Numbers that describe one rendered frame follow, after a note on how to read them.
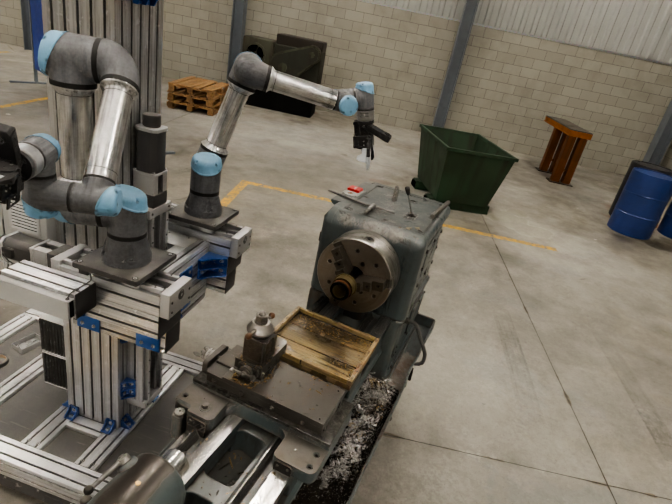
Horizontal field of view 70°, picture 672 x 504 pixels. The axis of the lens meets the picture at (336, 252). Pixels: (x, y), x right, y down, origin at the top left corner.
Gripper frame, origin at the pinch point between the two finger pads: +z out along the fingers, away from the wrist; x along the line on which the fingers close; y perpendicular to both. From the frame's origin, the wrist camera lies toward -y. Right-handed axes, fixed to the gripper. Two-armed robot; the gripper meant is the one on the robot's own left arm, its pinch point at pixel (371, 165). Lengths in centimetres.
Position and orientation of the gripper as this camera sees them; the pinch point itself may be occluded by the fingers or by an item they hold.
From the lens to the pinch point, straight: 219.7
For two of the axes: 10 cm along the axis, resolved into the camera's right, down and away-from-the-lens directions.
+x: -2.1, 4.6, -8.6
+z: 0.5, 8.8, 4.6
